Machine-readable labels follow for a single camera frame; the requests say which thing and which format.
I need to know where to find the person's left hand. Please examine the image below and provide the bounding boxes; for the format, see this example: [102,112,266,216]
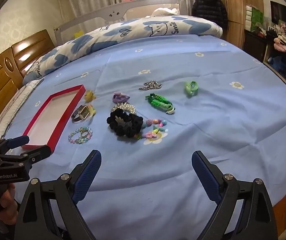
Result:
[0,183,18,225]

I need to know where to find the green white stacked boxes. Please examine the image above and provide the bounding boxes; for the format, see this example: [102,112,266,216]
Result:
[245,5,264,31]

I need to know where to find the blue white cloud quilt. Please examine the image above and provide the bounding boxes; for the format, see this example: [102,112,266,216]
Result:
[22,15,223,85]

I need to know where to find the pastel bead bracelet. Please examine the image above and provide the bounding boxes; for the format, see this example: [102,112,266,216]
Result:
[68,126,94,145]

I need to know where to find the yellow hair claw clip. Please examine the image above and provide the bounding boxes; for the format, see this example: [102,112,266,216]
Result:
[84,90,96,103]

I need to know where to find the white pearl hair tie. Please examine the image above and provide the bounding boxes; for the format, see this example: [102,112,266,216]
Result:
[110,102,137,115]

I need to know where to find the silver chain necklace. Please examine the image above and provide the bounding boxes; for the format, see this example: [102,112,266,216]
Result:
[138,80,163,91]

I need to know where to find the colourful chunky bead bracelet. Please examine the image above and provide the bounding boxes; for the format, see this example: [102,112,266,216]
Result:
[135,118,169,140]

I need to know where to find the white striped pillow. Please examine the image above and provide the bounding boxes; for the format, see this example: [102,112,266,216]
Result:
[0,79,43,140]

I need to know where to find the black scrunchie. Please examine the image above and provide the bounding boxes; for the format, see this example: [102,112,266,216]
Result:
[107,108,143,138]

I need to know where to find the silver gold wrist watch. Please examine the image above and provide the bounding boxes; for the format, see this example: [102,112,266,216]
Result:
[71,105,96,123]

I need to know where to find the black monitor screen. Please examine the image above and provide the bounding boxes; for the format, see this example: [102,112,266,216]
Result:
[270,1,286,24]

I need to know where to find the wooden wardrobe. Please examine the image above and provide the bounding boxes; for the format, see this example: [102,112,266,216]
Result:
[221,0,264,49]

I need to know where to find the red jewelry tray box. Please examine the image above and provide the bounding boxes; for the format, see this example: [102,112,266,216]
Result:
[22,85,86,152]

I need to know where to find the light green hair tie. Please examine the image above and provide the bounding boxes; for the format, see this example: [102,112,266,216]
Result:
[184,80,200,97]

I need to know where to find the purple hair tie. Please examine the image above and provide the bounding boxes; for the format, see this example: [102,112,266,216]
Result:
[112,91,131,105]

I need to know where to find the dark cluttered desk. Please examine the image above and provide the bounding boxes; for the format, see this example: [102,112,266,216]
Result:
[243,30,286,84]

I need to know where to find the black puffer jacket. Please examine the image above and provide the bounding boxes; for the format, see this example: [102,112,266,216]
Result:
[192,0,228,30]

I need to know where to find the blue floral bed sheet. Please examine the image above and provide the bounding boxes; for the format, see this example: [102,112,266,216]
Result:
[6,35,286,239]

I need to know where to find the wooden headboard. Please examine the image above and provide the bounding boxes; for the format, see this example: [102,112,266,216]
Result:
[0,29,54,114]

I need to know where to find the grey bed guard rail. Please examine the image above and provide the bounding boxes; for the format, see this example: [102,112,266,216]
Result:
[54,0,188,46]

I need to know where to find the green braided bracelet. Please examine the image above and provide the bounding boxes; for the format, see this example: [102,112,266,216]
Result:
[145,93,176,115]

